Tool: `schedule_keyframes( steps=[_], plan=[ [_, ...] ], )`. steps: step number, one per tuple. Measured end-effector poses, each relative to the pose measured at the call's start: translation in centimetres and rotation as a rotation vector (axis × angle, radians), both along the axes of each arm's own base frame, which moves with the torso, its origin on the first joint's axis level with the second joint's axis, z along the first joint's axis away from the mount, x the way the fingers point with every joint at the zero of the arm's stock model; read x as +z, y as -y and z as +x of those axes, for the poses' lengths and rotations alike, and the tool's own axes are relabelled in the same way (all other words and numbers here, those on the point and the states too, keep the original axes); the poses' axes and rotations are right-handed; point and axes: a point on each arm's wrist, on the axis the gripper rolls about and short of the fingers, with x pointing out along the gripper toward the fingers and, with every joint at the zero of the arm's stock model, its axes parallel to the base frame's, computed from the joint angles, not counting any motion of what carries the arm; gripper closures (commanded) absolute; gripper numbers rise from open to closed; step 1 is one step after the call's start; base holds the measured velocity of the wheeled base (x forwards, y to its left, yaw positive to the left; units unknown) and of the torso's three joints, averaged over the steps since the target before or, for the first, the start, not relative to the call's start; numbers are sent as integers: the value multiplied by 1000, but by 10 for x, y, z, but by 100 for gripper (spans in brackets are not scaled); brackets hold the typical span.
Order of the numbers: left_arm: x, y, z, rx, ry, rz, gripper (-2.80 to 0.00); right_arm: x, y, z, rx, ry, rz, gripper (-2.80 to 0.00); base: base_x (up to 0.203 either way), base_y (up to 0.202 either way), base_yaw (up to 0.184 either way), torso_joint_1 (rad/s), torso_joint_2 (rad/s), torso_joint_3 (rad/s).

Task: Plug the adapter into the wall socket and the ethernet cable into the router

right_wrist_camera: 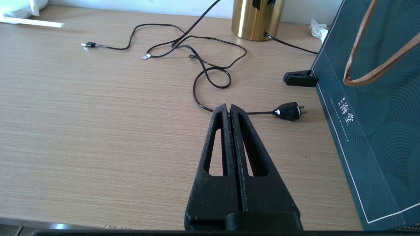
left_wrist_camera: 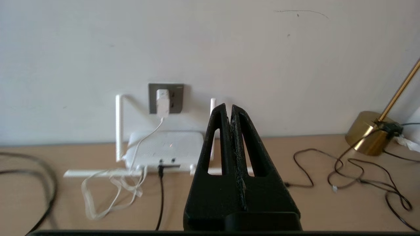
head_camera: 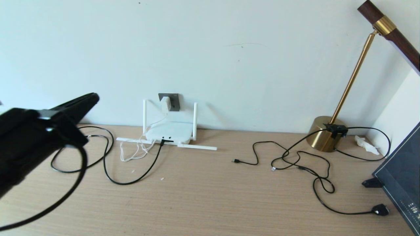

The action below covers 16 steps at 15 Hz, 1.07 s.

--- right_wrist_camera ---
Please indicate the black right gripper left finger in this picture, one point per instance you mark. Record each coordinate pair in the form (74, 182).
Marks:
(213, 190)

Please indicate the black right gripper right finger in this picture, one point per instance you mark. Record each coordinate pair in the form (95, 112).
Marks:
(262, 190)

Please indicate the white router with antennas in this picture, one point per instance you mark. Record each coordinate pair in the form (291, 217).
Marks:
(16, 14)

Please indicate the black clip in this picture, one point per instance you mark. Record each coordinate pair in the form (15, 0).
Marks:
(300, 78)

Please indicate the crumpled white tissue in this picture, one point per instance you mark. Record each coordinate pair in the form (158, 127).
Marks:
(318, 30)

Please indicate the brass desk lamp wooden head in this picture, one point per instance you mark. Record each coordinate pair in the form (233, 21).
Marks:
(257, 19)

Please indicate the black lamp switch box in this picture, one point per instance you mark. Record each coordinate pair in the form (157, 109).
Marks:
(262, 2)

